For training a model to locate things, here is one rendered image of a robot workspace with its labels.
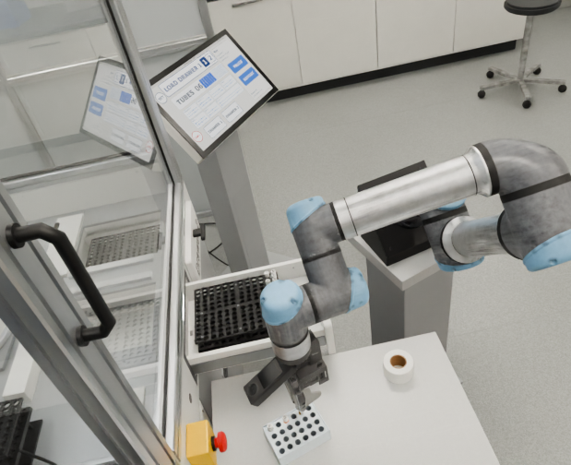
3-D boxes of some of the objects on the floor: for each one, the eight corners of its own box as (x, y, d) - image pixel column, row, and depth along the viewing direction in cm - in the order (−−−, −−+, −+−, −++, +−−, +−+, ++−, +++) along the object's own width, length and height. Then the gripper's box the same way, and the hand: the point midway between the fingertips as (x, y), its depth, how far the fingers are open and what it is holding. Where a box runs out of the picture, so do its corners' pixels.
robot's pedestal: (412, 333, 218) (415, 194, 169) (463, 383, 197) (482, 240, 148) (355, 366, 210) (341, 231, 161) (402, 423, 188) (401, 285, 139)
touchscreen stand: (327, 271, 254) (302, 82, 189) (285, 338, 226) (237, 143, 161) (246, 248, 277) (197, 73, 211) (198, 307, 249) (125, 125, 184)
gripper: (327, 351, 95) (337, 411, 108) (303, 317, 102) (315, 376, 115) (286, 373, 92) (302, 430, 106) (265, 337, 99) (281, 394, 113)
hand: (296, 405), depth 109 cm, fingers closed, pressing on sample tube
